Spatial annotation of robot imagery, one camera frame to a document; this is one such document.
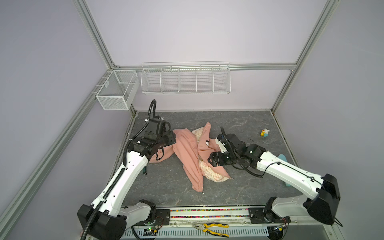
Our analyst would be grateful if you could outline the pink Snoopy zip jacket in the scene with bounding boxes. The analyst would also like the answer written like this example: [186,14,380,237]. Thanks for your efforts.
[149,123,231,193]

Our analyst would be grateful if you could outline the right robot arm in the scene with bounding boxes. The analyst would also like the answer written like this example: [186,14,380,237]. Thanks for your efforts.
[208,128,342,226]

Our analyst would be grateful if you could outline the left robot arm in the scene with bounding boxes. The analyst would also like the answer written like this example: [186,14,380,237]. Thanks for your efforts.
[77,100,177,240]

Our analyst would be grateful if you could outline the teal silicone spatula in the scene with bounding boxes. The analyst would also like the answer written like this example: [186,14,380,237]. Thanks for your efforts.
[277,154,292,187]

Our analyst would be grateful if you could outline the white mesh box basket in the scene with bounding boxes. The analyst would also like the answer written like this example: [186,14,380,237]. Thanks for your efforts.
[96,70,140,111]

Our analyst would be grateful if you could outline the small green circuit board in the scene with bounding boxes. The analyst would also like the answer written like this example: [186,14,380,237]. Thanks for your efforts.
[143,228,158,237]

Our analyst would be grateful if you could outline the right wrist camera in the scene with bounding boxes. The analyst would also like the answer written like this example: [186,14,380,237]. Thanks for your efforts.
[215,135,228,153]

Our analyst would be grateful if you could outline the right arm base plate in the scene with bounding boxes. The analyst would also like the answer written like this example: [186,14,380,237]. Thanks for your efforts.
[248,207,291,224]

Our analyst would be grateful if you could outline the white wire shelf basket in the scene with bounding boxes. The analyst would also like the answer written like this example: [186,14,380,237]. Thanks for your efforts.
[141,62,232,95]

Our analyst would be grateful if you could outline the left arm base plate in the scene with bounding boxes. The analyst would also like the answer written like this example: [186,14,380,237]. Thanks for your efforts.
[144,209,171,226]

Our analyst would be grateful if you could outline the yellow handled pliers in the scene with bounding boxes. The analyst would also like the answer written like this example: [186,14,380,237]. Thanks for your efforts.
[192,223,229,238]

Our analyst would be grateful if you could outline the white slotted cable duct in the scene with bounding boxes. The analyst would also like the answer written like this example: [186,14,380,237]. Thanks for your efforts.
[134,226,270,240]

